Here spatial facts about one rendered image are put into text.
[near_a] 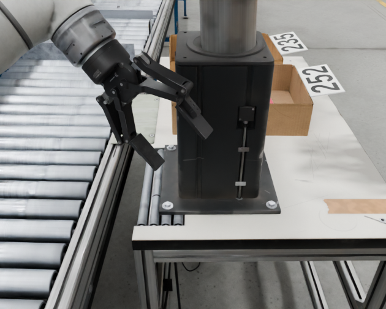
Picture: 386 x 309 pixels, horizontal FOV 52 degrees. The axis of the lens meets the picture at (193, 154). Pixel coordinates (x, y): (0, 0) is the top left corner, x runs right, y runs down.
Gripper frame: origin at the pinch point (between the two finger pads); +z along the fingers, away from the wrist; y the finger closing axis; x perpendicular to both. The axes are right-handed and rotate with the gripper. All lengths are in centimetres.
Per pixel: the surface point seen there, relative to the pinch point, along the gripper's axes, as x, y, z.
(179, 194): 8.1, -17.1, 10.4
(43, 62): 57, -82, -48
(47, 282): -21.5, -25.8, 3.6
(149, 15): 130, -80, -44
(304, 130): 47, -5, 24
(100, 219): -2.6, -30.4, 3.4
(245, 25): 18.5, 14.2, -8.3
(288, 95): 69, -14, 18
